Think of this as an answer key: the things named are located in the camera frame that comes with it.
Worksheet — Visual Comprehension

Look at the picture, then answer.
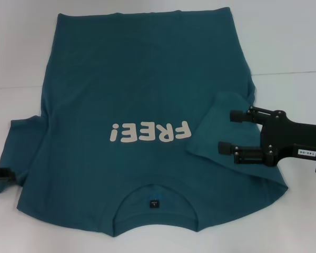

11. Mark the teal t-shirt with FREE print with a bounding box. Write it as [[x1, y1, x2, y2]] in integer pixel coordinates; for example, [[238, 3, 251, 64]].
[[0, 7, 289, 232]]

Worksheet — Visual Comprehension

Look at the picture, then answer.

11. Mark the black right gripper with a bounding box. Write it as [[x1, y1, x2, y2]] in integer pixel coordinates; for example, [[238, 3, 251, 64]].
[[218, 105, 316, 168]]

